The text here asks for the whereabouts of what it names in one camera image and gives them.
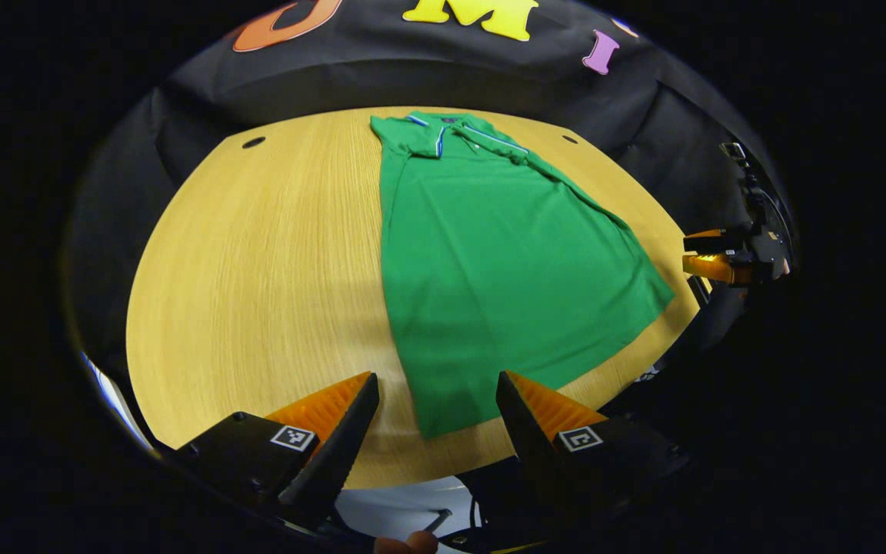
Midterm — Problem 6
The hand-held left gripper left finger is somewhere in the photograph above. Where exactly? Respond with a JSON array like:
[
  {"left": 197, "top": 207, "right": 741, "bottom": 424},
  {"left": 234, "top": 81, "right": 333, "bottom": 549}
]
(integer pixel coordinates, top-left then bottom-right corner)
[{"left": 170, "top": 372, "right": 380, "bottom": 533}]

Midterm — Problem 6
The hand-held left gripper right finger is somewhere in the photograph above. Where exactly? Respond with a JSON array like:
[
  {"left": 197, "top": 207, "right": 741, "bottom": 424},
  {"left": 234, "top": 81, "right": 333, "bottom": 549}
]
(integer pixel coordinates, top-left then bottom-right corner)
[{"left": 495, "top": 371, "right": 696, "bottom": 536}]

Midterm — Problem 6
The green T-shirt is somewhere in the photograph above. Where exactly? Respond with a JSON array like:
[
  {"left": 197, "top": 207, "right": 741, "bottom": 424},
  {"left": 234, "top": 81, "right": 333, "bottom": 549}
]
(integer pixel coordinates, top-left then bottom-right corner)
[{"left": 370, "top": 112, "right": 677, "bottom": 440}]

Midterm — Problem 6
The black backdrop cloth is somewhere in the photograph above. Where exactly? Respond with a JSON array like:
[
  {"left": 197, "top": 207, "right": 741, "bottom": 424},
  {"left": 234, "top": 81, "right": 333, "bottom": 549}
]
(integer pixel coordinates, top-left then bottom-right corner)
[{"left": 61, "top": 0, "right": 799, "bottom": 401}]

